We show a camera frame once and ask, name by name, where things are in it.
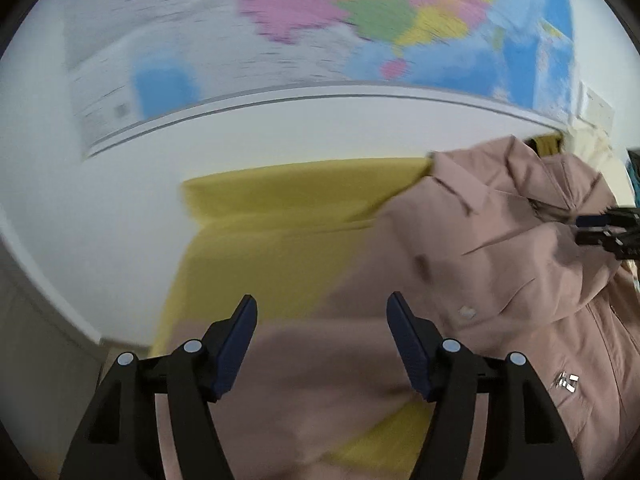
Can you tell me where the cream cloth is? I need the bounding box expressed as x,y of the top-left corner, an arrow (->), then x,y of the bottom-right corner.
564,119 -> 632,203

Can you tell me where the colourful wall map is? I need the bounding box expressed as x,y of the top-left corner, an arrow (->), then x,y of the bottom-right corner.
62,0 -> 576,161

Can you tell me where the olive garment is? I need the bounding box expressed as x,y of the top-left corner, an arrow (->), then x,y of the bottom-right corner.
529,132 -> 567,159

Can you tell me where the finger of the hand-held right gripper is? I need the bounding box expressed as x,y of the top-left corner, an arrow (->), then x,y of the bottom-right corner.
575,209 -> 640,230
575,229 -> 640,261

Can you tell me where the pink jacket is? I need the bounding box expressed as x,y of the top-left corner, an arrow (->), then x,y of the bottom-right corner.
160,135 -> 640,480

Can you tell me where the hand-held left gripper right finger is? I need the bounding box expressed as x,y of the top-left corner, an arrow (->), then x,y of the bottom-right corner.
386,291 -> 586,480

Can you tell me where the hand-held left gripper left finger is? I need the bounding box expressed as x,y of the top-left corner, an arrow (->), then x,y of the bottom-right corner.
60,294 -> 258,480

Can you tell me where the white wall socket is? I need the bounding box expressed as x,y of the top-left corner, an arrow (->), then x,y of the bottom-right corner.
580,82 -> 615,131

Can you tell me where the patchwork bed sheet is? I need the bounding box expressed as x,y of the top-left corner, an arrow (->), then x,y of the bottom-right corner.
150,156 -> 438,473

